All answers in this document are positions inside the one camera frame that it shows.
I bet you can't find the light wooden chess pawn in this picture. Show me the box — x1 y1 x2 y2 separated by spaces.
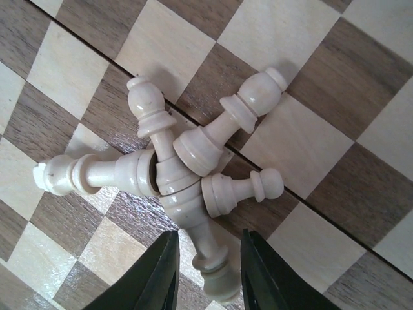
201 168 284 218

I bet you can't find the light wooden chess piece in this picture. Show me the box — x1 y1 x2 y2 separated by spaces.
33 149 159 196

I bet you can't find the wooden chess board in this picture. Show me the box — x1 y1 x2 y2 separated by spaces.
1 1 412 309

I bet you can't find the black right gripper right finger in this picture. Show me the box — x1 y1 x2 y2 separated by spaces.
241 229 332 309

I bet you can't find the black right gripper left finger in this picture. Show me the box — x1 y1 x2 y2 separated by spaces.
85 231 179 309

